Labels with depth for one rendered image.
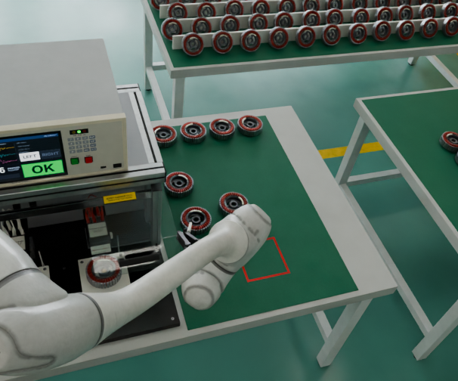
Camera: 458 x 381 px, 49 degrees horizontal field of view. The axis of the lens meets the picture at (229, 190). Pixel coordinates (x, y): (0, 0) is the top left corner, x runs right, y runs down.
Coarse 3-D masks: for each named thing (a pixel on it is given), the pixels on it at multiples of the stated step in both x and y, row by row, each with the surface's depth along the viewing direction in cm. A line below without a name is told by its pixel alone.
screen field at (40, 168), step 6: (48, 162) 139; (54, 162) 140; (60, 162) 141; (24, 168) 138; (30, 168) 139; (36, 168) 140; (42, 168) 140; (48, 168) 141; (54, 168) 142; (60, 168) 142; (24, 174) 140; (30, 174) 140; (36, 174) 141; (42, 174) 142; (48, 174) 143
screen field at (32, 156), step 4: (32, 152) 135; (36, 152) 135; (40, 152) 136; (44, 152) 136; (48, 152) 137; (52, 152) 137; (56, 152) 138; (20, 156) 135; (24, 156) 135; (28, 156) 136; (32, 156) 136; (36, 156) 137; (40, 156) 137; (44, 156) 137; (48, 156) 138; (52, 156) 138; (56, 156) 139; (20, 160) 136; (24, 160) 136; (28, 160) 137
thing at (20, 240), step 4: (16, 220) 161; (20, 220) 161; (24, 220) 161; (4, 224) 159; (16, 224) 160; (24, 224) 160; (16, 228) 159; (24, 228) 159; (28, 228) 161; (8, 232) 157; (16, 232) 158; (24, 232) 158; (28, 232) 159; (16, 236) 154; (20, 236) 154; (24, 236) 154; (28, 236) 157; (16, 240) 153; (20, 240) 153; (24, 240) 153; (28, 240) 156; (20, 244) 152; (24, 244) 152; (28, 244) 155; (24, 248) 151; (28, 248) 154; (28, 252) 153
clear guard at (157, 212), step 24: (96, 192) 150; (120, 192) 151; (144, 192) 153; (96, 216) 144; (120, 216) 145; (144, 216) 146; (168, 216) 147; (96, 240) 139; (120, 240) 140; (144, 240) 141; (168, 240) 143; (96, 264) 137; (144, 264) 141
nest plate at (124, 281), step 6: (90, 258) 168; (84, 264) 166; (84, 270) 165; (84, 276) 163; (126, 276) 165; (84, 282) 162; (120, 282) 163; (126, 282) 164; (84, 288) 160; (90, 288) 161; (96, 288) 161; (108, 288) 161; (114, 288) 162; (120, 288) 162
